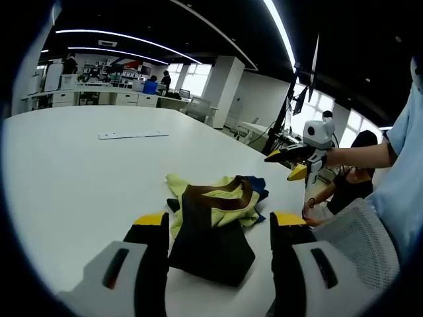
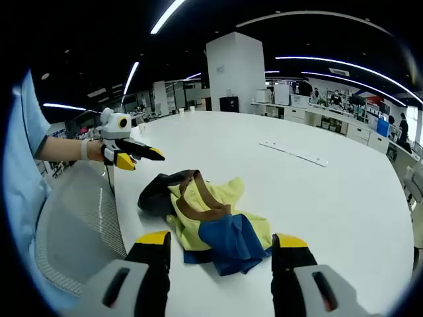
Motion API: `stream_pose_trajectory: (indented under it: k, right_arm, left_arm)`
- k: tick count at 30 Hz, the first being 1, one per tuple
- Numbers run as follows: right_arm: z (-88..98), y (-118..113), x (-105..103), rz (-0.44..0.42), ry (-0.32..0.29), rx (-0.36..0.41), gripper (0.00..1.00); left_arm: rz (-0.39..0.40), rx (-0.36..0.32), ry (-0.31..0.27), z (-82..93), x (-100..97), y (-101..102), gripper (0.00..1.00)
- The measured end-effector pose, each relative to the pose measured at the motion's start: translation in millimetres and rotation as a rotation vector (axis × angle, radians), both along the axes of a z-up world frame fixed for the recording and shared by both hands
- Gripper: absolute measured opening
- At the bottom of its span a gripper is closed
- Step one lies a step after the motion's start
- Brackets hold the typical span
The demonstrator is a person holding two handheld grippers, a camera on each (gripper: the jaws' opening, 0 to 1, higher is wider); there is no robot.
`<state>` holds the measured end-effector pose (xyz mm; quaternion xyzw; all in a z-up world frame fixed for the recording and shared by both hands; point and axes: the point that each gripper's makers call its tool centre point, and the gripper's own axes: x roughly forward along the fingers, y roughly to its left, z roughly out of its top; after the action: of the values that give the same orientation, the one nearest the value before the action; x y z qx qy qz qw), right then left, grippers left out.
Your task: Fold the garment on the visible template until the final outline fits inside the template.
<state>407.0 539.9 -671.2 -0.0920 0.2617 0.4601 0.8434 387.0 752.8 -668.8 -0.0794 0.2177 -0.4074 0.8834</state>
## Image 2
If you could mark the black cabinet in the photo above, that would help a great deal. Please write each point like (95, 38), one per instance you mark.
(229, 104)

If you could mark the white square pillar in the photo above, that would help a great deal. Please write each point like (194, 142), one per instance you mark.
(234, 72)

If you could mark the white template strip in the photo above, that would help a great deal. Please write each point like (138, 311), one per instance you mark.
(297, 153)

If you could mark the white wristband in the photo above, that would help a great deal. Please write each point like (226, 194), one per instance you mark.
(85, 149)

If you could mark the grey mesh chair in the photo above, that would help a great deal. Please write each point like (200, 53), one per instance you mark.
(76, 224)

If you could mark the person's left hand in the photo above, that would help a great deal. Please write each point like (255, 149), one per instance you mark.
(96, 151)

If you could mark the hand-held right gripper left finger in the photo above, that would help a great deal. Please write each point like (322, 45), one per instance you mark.
(148, 264)

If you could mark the white board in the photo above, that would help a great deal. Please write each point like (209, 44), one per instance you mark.
(282, 94)

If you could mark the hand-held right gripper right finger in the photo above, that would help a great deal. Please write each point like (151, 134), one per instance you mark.
(291, 264)

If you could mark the white paper cup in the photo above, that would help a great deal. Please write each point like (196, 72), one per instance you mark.
(142, 128)

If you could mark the white ceiling light strip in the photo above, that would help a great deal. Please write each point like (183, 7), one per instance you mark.
(347, 81)
(131, 78)
(165, 16)
(62, 106)
(297, 58)

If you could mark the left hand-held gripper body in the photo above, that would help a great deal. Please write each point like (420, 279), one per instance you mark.
(115, 127)

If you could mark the yellow blue grey garment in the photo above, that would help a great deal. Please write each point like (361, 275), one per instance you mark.
(191, 228)

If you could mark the blue storage box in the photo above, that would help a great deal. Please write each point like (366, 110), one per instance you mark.
(383, 127)

